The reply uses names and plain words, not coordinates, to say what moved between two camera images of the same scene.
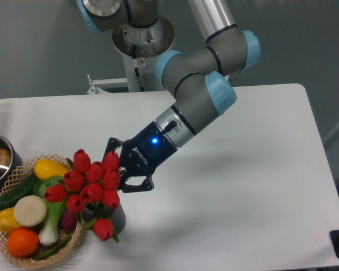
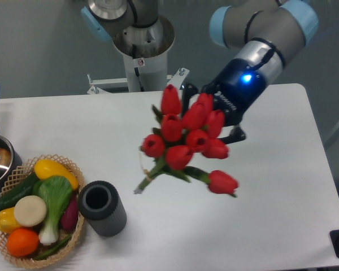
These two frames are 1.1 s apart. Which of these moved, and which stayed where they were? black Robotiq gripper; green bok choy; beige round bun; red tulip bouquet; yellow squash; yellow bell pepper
Moved: black Robotiq gripper; red tulip bouquet
Stayed: green bok choy; yellow bell pepper; yellow squash; beige round bun
